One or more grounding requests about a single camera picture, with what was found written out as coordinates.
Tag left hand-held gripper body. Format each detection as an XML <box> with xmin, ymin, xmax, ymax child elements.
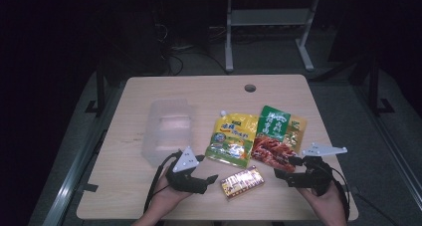
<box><xmin>165</xmin><ymin>145</ymin><xmax>209</xmax><ymax>195</ymax></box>

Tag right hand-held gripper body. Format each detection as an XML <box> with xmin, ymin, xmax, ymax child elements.
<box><xmin>291</xmin><ymin>142</ymin><xmax>348</xmax><ymax>197</ymax></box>

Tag green and red snack packet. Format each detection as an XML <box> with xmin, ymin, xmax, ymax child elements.
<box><xmin>250</xmin><ymin>105</ymin><xmax>309</xmax><ymax>173</ymax></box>

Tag red and gold box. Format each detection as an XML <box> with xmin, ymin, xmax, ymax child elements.
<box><xmin>219</xmin><ymin>164</ymin><xmax>266</xmax><ymax>201</ymax></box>

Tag yellow spout pouch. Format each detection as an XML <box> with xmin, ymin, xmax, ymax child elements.
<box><xmin>204</xmin><ymin>110</ymin><xmax>260</xmax><ymax>170</ymax></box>

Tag clear plastic container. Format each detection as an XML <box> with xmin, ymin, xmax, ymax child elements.
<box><xmin>141</xmin><ymin>99</ymin><xmax>196</xmax><ymax>169</ymax></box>

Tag person's left hand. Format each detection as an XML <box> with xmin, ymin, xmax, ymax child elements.
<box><xmin>153</xmin><ymin>166</ymin><xmax>194</xmax><ymax>209</ymax></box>

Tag person's right hand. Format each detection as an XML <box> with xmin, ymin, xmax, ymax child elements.
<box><xmin>296</xmin><ymin>180</ymin><xmax>346</xmax><ymax>218</ymax></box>

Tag black metal stand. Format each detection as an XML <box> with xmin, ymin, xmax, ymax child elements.
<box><xmin>85</xmin><ymin>62</ymin><xmax>107</xmax><ymax>116</ymax></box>
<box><xmin>367</xmin><ymin>55</ymin><xmax>396</xmax><ymax>116</ymax></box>

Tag left hand-held gripper cable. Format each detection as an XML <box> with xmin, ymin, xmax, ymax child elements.
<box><xmin>142</xmin><ymin>150</ymin><xmax>183</xmax><ymax>215</ymax></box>

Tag hand-held gripper cable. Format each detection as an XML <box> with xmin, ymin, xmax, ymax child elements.
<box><xmin>330</xmin><ymin>166</ymin><xmax>351</xmax><ymax>221</ymax></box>
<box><xmin>142</xmin><ymin>150</ymin><xmax>183</xmax><ymax>215</ymax></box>

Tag right hand-held gripper cable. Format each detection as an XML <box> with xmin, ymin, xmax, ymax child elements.
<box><xmin>330</xmin><ymin>166</ymin><xmax>351</xmax><ymax>221</ymax></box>

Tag aluminium rail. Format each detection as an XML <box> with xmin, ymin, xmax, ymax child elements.
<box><xmin>41</xmin><ymin>128</ymin><xmax>110</xmax><ymax>226</ymax></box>
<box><xmin>351</xmin><ymin>83</ymin><xmax>422</xmax><ymax>202</ymax></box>

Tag floor cables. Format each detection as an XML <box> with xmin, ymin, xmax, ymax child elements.
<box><xmin>153</xmin><ymin>22</ymin><xmax>231</xmax><ymax>77</ymax></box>

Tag white metal table frame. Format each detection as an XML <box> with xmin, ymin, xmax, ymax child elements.
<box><xmin>224</xmin><ymin>0</ymin><xmax>321</xmax><ymax>74</ymax></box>

